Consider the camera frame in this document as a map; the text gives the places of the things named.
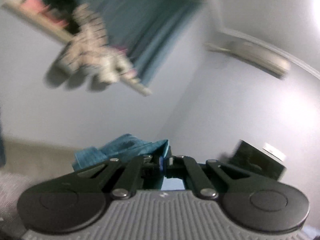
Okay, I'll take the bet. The white air conditioner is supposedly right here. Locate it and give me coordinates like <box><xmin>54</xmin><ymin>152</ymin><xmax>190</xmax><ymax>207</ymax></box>
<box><xmin>204</xmin><ymin>39</ymin><xmax>292</xmax><ymax>78</ymax></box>

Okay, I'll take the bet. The pink cloth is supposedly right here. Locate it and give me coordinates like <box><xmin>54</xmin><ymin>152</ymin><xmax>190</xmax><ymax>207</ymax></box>
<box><xmin>20</xmin><ymin>0</ymin><xmax>49</xmax><ymax>14</ymax></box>

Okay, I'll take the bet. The blue curtain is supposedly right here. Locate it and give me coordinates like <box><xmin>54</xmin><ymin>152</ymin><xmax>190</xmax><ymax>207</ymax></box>
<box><xmin>35</xmin><ymin>0</ymin><xmax>209</xmax><ymax>87</ymax></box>

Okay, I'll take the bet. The teal ribbed garment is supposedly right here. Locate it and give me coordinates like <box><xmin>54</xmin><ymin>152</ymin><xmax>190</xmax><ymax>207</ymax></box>
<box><xmin>72</xmin><ymin>133</ymin><xmax>171</xmax><ymax>172</ymax></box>

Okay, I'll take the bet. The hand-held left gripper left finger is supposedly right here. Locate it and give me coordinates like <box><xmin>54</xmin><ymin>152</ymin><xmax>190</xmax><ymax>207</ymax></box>
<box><xmin>75</xmin><ymin>154</ymin><xmax>165</xmax><ymax>200</ymax></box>

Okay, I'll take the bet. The white wall plate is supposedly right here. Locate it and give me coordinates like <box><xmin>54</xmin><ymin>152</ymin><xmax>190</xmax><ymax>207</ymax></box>
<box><xmin>263</xmin><ymin>142</ymin><xmax>286</xmax><ymax>161</ymax></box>

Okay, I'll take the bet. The black television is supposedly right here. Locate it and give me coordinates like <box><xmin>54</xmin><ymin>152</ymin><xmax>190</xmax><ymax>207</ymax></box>
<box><xmin>229</xmin><ymin>139</ymin><xmax>287</xmax><ymax>181</ymax></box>

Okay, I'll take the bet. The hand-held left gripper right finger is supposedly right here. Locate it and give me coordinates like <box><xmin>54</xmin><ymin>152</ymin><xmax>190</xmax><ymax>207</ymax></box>
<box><xmin>163</xmin><ymin>154</ymin><xmax>248</xmax><ymax>200</ymax></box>

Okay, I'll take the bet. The striped hanging cloth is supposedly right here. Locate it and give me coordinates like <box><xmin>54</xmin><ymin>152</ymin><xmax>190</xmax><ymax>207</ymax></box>
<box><xmin>54</xmin><ymin>3</ymin><xmax>137</xmax><ymax>85</ymax></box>

